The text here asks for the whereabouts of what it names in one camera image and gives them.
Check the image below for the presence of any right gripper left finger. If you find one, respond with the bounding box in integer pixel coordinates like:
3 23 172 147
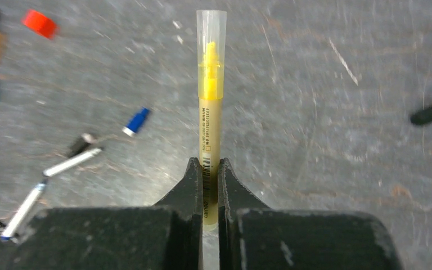
6 157 203 269

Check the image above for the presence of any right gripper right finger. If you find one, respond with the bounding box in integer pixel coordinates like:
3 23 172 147
218 158 403 269

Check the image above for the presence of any white pen with blue tip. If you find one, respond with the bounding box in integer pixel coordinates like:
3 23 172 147
0 178 48 241

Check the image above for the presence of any yellow highlighter pen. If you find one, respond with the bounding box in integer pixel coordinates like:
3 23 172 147
198 41 222 231

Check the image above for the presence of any clear highlighter cap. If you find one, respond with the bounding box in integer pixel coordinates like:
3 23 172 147
196 10 227 100

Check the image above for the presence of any black pen cap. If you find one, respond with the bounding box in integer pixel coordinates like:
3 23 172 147
66 133 96 158

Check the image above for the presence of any white pen with black tip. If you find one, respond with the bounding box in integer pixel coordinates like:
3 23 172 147
43 147 104 177

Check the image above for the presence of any black music stand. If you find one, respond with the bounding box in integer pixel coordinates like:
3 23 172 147
409 106 432 126

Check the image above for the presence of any red block upright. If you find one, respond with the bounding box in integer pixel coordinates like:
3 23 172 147
22 10 58 40

